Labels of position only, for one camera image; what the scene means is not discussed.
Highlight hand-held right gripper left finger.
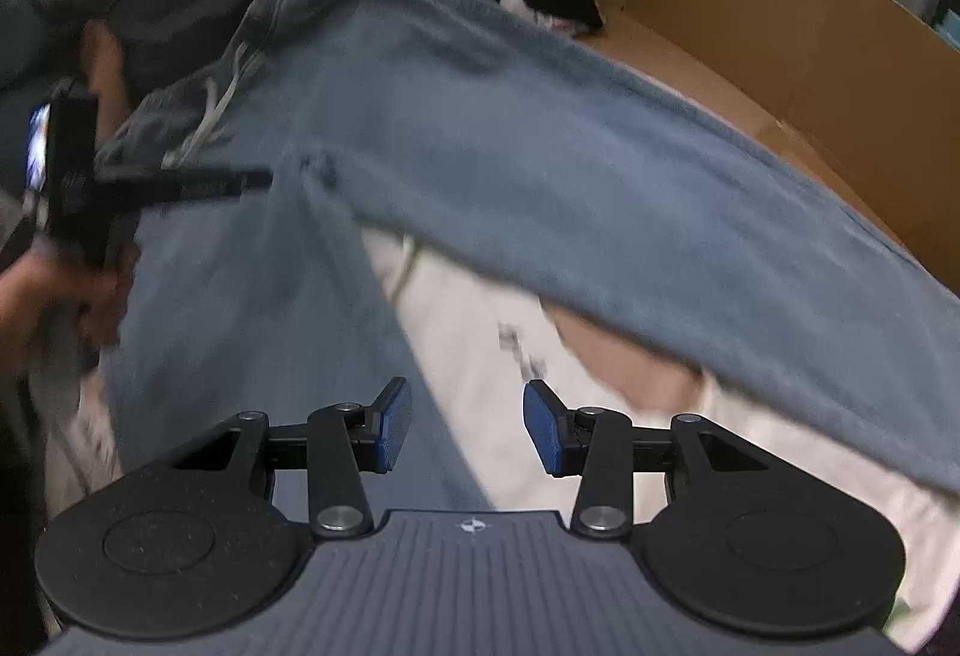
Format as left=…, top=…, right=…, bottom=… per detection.
left=171, top=377, right=413, bottom=538

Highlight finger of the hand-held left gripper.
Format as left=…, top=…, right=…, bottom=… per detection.
left=112, top=168, right=272, bottom=207

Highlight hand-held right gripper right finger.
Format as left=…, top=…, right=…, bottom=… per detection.
left=523, top=380, right=770, bottom=538

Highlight blue denim jeans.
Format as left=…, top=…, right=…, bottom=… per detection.
left=97, top=0, right=960, bottom=514

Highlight person's left hand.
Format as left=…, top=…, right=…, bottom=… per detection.
left=0, top=247, right=140, bottom=376

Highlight cream bear printed blanket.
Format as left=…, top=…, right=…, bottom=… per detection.
left=45, top=228, right=960, bottom=653

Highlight person's bare ankle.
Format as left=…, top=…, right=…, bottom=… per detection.
left=81, top=18, right=136, bottom=117

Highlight white floral cloth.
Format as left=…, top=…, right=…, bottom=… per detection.
left=499, top=0, right=601, bottom=38

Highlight brown cardboard sheet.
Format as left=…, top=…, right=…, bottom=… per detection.
left=525, top=0, right=960, bottom=297

